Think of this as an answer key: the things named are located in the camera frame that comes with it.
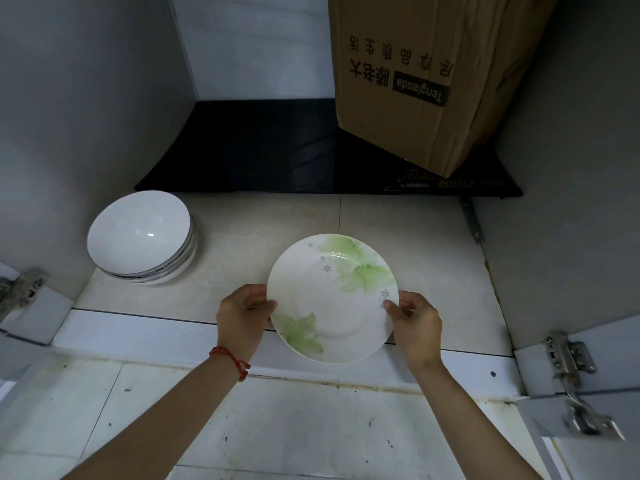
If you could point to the brown cardboard box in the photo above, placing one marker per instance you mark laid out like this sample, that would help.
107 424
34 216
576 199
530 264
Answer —
420 69

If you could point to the stack of white bowls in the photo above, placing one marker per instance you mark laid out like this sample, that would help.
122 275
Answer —
142 239

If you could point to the person's left thumb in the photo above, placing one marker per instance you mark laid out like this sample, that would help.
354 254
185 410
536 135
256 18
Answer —
264 307

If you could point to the person's right thumb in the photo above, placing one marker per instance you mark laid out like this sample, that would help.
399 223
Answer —
392 310

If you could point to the person's left forearm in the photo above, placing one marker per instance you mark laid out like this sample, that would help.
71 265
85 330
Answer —
165 417

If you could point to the small grey metal bracket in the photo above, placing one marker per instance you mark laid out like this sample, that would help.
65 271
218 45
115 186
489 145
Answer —
471 218

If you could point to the white cabinet door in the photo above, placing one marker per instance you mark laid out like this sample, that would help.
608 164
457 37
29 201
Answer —
580 409

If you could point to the metal cabinet hinge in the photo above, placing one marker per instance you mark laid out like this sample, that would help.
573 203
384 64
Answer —
22 289
575 379

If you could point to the person's left hand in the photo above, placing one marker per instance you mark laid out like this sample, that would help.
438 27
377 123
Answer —
242 322

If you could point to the person's right hand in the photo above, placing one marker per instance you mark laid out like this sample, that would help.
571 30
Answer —
417 328

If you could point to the person's right forearm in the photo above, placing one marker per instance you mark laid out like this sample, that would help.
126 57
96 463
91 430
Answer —
475 419

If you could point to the black glass panel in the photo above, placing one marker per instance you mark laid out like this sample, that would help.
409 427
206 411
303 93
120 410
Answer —
280 149

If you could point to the white plate with green flowers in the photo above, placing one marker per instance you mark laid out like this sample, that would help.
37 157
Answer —
330 294

